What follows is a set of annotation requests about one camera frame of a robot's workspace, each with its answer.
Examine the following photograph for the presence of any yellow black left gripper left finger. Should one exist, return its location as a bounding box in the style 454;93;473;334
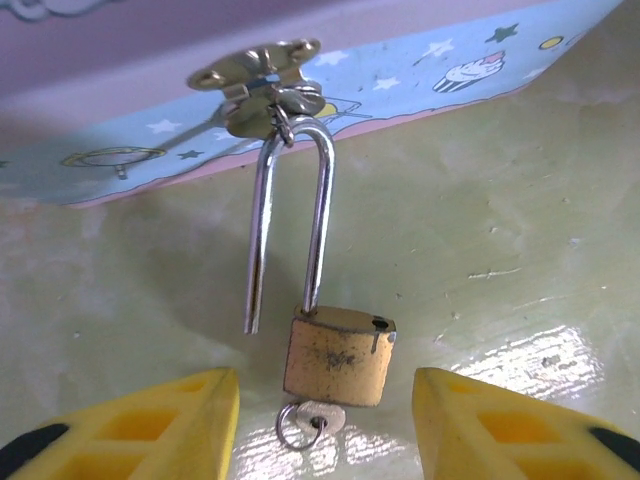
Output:
0;366;241;480

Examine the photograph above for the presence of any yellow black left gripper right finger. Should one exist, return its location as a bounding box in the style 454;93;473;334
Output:
412;366;640;480

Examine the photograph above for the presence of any small metal key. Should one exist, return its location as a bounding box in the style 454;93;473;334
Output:
294;399;347;434

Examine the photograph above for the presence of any brass padlock with steel shackle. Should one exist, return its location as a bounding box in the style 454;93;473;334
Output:
243;113;400;410

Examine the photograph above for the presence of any small metal key ring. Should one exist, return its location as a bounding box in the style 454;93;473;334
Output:
274;402;330;452

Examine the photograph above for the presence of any blue cartoon dog tin box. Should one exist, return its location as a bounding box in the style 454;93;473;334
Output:
0;0;626;209

